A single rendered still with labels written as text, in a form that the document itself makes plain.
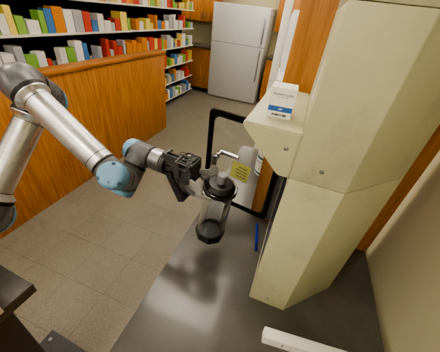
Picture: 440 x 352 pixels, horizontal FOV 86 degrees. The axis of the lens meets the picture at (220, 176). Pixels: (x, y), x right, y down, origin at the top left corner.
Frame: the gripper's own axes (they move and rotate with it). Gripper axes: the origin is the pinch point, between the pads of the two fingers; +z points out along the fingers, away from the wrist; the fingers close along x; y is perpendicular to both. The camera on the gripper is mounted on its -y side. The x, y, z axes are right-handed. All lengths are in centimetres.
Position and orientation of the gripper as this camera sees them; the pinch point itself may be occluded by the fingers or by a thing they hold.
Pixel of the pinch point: (217, 191)
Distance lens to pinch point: 72.9
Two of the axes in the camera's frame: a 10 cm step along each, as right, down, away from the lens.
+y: 1.3, -7.9, -6.0
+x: 4.5, -4.9, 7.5
